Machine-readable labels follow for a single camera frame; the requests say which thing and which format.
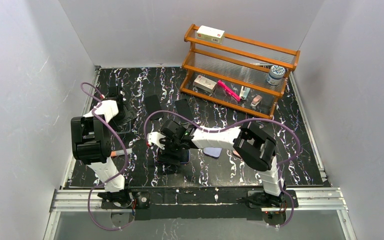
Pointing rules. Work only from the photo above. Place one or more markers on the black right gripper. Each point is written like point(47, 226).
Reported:
point(171, 153)

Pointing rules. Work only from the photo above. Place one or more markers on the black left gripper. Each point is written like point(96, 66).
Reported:
point(121, 112)

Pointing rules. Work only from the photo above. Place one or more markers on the red-edged black phone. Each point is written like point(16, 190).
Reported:
point(181, 157)

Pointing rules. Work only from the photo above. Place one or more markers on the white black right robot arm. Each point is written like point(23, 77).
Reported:
point(255, 147)

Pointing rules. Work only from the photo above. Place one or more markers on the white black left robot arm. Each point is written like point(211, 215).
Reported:
point(91, 140)

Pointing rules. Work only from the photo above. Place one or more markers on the lavender phone case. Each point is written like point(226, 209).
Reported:
point(213, 152)

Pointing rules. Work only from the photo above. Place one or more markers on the pink phone case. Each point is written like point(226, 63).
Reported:
point(234, 152)

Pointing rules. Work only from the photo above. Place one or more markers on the grey box on bottom shelf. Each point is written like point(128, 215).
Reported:
point(205, 84)

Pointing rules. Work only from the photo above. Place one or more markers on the pink utility knife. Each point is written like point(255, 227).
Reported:
point(228, 90)

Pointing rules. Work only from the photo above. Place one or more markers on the white green stapler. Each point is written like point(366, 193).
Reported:
point(244, 92)

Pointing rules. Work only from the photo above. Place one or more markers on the pink stapler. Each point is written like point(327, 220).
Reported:
point(256, 101)

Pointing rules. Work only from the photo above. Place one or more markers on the orange wooden shelf rack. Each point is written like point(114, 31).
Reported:
point(237, 62)

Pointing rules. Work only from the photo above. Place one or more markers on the white box on top shelf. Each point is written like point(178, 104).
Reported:
point(210, 34)

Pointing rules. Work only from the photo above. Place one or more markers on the blue white round tin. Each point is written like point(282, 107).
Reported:
point(275, 75)

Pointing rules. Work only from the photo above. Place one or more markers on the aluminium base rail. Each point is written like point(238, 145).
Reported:
point(308, 198)

